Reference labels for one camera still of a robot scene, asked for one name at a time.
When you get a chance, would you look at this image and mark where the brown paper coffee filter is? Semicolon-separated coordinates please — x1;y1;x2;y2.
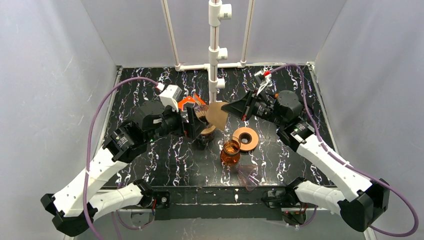
205;102;228;132

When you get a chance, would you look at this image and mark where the wooden ring dripper holder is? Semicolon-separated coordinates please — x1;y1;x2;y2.
200;124;216;136

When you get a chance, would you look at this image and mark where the clear glass ribbed dripper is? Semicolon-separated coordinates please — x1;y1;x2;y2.
194;104;209;125

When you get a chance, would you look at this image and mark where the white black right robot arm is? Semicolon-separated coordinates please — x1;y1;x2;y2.
221;90;390;232

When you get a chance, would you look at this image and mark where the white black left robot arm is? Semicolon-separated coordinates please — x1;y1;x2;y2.
40;100;207;237

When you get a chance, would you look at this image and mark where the orange coffee filter box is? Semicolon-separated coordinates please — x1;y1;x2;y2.
177;93;206;112

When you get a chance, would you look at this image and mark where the pink translucent plastic dripper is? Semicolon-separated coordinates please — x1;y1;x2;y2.
237;165;262;191

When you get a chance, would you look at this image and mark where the clear glass server pitcher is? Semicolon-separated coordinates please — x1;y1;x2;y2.
195;130;215;150

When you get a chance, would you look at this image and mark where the amber glass server pitcher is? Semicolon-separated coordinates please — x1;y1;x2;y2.
220;137;241;166

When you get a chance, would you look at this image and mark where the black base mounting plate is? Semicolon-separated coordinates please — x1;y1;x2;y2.
120;185;309;226

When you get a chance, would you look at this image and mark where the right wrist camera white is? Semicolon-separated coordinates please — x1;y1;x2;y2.
254;70;271;96

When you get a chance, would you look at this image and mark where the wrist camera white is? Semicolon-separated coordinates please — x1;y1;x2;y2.
254;70;271;96
156;82;182;112

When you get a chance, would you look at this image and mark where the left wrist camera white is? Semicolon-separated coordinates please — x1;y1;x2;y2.
156;82;182;112

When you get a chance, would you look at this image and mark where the white PVC pipe frame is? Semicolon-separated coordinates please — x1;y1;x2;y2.
161;0;256;103

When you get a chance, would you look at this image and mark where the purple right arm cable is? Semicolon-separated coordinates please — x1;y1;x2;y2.
268;63;419;238

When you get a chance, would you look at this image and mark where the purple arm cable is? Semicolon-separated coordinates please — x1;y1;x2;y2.
268;63;419;238
82;77;162;240

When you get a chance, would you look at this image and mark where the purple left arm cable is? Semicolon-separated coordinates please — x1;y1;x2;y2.
82;77;162;240

